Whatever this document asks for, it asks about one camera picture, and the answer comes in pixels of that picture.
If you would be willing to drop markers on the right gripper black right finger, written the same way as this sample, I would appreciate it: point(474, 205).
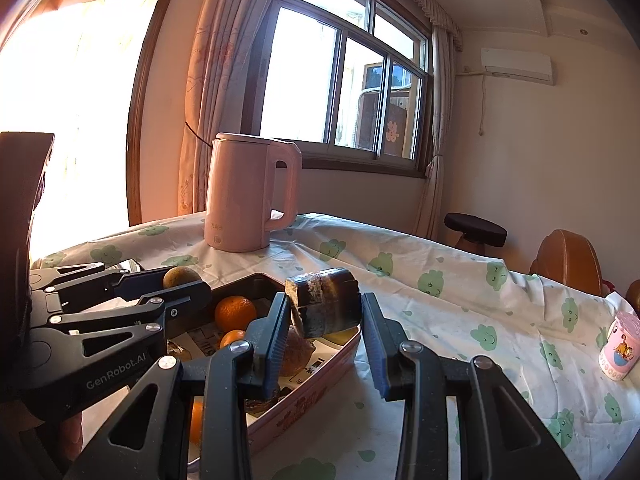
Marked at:
point(405, 370)

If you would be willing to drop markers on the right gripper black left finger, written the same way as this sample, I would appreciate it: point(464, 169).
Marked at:
point(225, 452)

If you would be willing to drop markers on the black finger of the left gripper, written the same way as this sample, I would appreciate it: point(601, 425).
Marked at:
point(124, 326)
point(81, 286)

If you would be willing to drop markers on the brown longan fruit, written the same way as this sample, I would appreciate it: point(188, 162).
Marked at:
point(179, 275)

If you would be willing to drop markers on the small orange tangerine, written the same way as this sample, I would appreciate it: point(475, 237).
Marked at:
point(196, 422)

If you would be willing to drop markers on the cut purple sugarcane piece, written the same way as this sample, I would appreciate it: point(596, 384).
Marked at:
point(324, 302)

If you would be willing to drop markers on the dark brown water chestnut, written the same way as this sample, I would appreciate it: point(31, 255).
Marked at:
point(258, 407)

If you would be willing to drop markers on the purple passion fruit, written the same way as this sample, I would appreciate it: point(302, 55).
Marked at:
point(298, 351)

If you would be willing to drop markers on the black smartphone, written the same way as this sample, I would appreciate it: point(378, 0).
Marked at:
point(128, 266)

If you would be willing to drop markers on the pink metal tin box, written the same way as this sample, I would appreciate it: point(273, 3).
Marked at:
point(333, 355)

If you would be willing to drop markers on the white green-patterned tablecloth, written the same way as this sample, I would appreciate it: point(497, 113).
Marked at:
point(545, 336)

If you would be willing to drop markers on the black round stool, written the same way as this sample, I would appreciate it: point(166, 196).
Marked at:
point(475, 233)

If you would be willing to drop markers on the pink electric kettle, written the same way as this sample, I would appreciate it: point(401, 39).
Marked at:
point(238, 214)

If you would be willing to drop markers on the pink cartoon cup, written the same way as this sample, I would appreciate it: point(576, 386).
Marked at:
point(621, 349)

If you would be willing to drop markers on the wood framed sliding window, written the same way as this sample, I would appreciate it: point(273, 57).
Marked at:
point(349, 81)

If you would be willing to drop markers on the pink patterned curtain left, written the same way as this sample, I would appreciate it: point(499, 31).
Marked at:
point(221, 46)

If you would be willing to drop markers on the white wall air conditioner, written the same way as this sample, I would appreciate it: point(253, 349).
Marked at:
point(522, 65)

